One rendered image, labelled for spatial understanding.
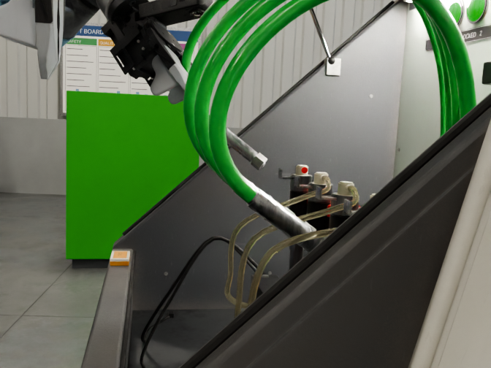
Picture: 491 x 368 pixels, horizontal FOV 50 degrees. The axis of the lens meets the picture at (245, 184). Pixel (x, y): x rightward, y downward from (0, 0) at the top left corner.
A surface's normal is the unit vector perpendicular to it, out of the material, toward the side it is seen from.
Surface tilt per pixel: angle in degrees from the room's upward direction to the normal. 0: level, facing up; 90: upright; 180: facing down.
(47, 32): 113
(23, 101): 90
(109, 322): 0
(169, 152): 90
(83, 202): 90
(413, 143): 90
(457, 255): 80
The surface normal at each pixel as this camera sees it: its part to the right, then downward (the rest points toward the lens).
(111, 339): 0.05, -0.99
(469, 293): -0.94, -0.26
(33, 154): 0.05, 0.14
